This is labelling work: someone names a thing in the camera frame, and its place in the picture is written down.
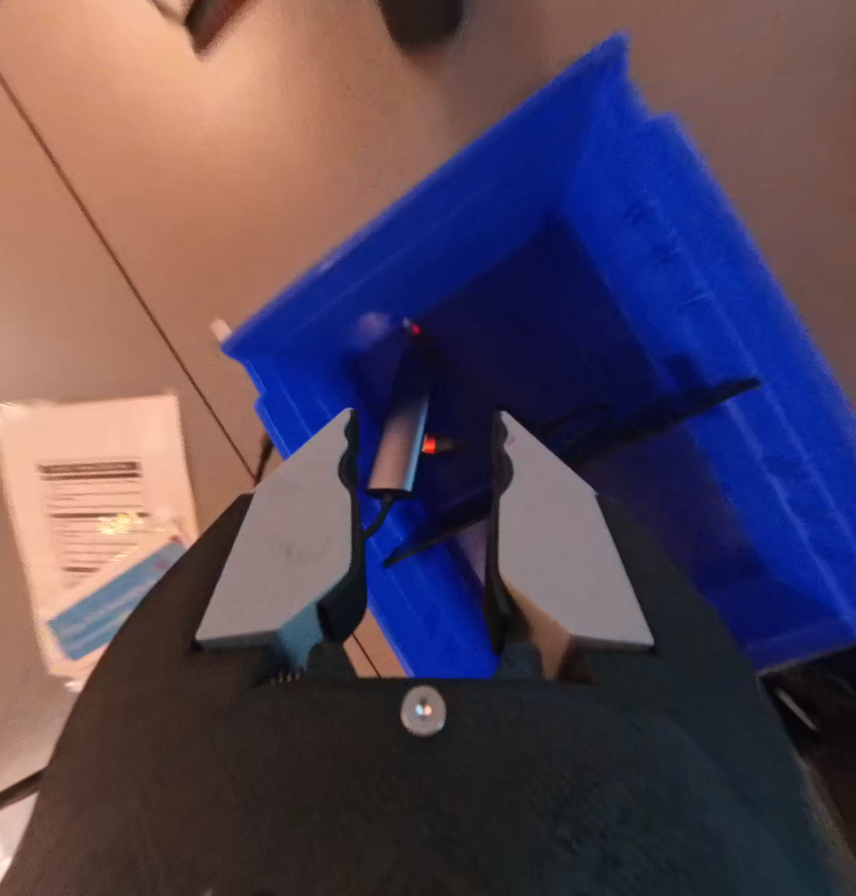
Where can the printed paper sheet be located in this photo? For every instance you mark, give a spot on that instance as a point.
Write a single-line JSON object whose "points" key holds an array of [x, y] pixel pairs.
{"points": [[85, 434]]}

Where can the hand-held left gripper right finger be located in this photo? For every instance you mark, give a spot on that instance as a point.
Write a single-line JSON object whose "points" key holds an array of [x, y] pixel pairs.
{"points": [[561, 553]]}

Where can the blue plastic bin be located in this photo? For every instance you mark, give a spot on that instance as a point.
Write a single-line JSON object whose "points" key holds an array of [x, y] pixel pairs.
{"points": [[679, 280]]}

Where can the grey usb hub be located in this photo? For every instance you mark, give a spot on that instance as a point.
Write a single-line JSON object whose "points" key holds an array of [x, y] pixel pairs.
{"points": [[400, 434]]}

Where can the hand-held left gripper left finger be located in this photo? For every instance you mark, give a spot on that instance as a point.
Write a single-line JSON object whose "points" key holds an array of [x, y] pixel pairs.
{"points": [[288, 539]]}

